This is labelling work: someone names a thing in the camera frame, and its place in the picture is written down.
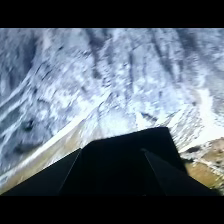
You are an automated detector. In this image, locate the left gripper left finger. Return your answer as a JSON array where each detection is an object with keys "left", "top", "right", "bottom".
[{"left": 3, "top": 148, "right": 83, "bottom": 197}]

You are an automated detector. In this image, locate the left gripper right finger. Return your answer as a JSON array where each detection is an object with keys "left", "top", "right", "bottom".
[{"left": 142, "top": 149, "right": 218, "bottom": 197}]

